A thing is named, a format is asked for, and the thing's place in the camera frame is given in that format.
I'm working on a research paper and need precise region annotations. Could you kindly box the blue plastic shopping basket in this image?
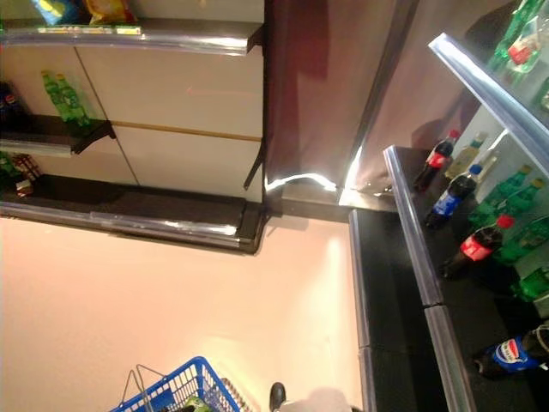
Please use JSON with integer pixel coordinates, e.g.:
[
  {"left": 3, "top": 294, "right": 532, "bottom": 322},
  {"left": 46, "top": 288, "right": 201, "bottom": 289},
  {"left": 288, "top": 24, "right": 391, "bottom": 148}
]
[{"left": 109, "top": 355, "right": 241, "bottom": 412}]

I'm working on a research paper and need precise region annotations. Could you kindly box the pale yellow drink bottle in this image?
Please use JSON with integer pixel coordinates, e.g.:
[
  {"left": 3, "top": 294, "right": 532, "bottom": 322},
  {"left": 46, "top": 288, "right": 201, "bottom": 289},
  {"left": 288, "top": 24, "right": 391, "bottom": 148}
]
[{"left": 444, "top": 131, "right": 490, "bottom": 181}]

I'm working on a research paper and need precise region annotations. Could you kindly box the Coca-Cola bottle red label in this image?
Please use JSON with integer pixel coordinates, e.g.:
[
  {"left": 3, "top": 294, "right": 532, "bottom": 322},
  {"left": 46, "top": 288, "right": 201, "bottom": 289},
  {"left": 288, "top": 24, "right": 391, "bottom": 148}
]
[
  {"left": 440, "top": 214, "right": 516, "bottom": 281},
  {"left": 413, "top": 128, "right": 461, "bottom": 193}
]

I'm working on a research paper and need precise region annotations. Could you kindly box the small Pepsi cola bottle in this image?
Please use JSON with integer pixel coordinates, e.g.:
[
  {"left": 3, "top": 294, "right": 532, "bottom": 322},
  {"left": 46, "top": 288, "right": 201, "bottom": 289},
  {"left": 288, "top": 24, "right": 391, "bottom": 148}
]
[
  {"left": 0, "top": 81, "right": 29, "bottom": 130},
  {"left": 471, "top": 324, "right": 549, "bottom": 381},
  {"left": 423, "top": 164, "right": 485, "bottom": 229}
]

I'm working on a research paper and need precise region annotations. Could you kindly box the silver right robot leg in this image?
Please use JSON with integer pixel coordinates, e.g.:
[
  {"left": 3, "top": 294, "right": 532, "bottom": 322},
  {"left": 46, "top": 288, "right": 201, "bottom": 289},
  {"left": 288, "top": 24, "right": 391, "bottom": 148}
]
[{"left": 268, "top": 381, "right": 355, "bottom": 412}]

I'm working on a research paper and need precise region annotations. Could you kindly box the green soda can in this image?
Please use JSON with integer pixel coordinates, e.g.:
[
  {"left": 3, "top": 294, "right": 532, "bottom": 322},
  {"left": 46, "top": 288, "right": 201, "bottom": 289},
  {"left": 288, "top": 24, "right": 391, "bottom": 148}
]
[{"left": 183, "top": 395, "right": 212, "bottom": 412}]

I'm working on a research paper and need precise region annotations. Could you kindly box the brown red snack packet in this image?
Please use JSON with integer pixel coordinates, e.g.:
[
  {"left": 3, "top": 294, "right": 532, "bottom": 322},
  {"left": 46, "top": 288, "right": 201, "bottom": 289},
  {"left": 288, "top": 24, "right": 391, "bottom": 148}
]
[{"left": 12, "top": 153, "right": 44, "bottom": 198}]

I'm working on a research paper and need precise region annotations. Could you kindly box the yellow red snack bag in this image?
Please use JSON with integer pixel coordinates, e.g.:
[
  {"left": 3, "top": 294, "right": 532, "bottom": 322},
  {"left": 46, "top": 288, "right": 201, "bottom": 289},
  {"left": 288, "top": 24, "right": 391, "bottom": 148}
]
[{"left": 83, "top": 0, "right": 139, "bottom": 26}]

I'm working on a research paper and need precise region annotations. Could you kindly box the large green soda bottle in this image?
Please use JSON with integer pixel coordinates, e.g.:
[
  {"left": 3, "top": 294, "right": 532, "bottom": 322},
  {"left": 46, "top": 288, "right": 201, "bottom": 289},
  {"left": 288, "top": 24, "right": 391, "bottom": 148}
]
[{"left": 488, "top": 0, "right": 549, "bottom": 74}]

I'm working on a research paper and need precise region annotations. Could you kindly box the blue yellow snack bag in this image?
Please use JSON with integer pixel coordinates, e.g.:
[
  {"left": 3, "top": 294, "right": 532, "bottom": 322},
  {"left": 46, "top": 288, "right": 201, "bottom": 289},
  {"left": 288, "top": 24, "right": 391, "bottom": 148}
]
[{"left": 30, "top": 0, "right": 85, "bottom": 26}]

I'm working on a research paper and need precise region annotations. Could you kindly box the black shelf bracket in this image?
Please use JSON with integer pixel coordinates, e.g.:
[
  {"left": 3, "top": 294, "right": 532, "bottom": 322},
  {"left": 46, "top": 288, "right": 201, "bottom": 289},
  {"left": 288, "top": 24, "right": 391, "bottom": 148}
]
[{"left": 243, "top": 143, "right": 265, "bottom": 191}]

